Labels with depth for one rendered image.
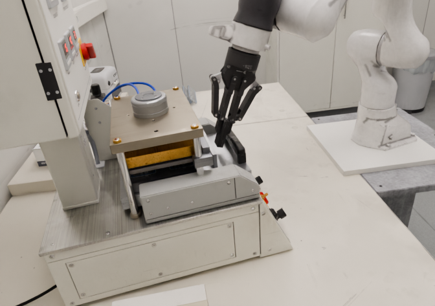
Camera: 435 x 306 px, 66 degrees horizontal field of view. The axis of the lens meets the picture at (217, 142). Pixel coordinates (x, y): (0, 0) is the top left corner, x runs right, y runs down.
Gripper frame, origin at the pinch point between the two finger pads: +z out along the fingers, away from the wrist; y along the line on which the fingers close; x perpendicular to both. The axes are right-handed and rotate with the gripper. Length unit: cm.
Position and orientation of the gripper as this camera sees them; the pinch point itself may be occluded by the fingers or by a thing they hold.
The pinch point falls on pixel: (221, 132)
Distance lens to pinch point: 83.0
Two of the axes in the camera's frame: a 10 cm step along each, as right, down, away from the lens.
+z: -2.5, 8.9, 3.8
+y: 9.3, 1.2, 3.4
